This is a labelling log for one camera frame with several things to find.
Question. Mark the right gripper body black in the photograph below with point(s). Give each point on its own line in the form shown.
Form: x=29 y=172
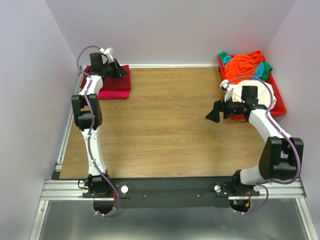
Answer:
x=229 y=107

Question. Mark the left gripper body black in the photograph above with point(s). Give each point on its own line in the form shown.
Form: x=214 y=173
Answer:
x=110 y=70

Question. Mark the dark red t shirt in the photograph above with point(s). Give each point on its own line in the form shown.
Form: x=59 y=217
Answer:
x=117 y=83

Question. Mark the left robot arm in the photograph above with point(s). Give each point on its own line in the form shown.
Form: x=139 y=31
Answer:
x=88 y=118

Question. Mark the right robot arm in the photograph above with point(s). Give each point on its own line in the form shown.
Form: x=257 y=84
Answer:
x=281 y=158

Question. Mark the folded pink t shirt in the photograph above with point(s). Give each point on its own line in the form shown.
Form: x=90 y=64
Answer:
x=113 y=95

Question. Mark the white t shirt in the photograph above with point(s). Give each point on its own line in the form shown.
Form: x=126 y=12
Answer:
x=265 y=93

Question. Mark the orange t shirt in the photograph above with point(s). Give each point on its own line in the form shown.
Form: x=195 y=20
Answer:
x=240 y=67

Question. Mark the teal t shirt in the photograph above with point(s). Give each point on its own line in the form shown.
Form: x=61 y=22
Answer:
x=260 y=71

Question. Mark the red plastic bin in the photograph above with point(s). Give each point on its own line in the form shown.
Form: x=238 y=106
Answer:
x=279 y=108

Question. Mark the green t shirt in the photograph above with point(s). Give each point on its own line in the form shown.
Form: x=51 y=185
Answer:
x=267 y=65

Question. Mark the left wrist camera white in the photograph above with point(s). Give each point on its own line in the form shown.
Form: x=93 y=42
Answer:
x=108 y=52

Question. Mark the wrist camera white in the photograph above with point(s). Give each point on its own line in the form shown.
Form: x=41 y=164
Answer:
x=227 y=88
x=108 y=52

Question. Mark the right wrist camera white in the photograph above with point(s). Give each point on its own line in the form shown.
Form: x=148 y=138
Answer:
x=227 y=88

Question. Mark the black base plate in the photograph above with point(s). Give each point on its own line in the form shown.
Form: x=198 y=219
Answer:
x=177 y=192

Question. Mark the aluminium rail frame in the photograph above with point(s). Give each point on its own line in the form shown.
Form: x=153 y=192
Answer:
x=161 y=132

